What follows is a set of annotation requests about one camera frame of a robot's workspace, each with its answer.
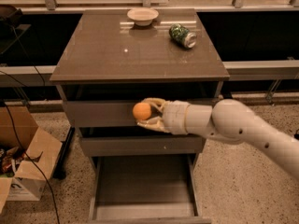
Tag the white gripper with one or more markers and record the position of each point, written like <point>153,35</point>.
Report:
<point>175,117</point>

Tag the orange fruit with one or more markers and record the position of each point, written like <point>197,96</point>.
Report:
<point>142,111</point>

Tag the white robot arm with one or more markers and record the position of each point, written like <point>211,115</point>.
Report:
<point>228,121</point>

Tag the grey drawer cabinet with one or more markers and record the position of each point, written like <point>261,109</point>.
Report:
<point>109,58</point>

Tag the grey middle drawer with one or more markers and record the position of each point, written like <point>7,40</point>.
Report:
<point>146,145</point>

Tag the grey drawer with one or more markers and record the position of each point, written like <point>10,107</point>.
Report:
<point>146,145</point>
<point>154,189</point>
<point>87,114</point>

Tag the grey bottom drawer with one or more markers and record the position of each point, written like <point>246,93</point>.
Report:
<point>154,189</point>

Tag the grey top drawer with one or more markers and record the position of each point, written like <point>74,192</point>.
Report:
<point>87,114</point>

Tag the green soda can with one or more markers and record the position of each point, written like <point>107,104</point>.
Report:
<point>182,35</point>

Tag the white ceramic bowl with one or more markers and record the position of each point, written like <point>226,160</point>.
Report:
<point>142,16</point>

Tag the brown cardboard box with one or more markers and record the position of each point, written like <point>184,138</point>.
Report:
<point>19,129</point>

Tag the snack packets in box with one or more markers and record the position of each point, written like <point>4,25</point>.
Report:
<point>10,160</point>

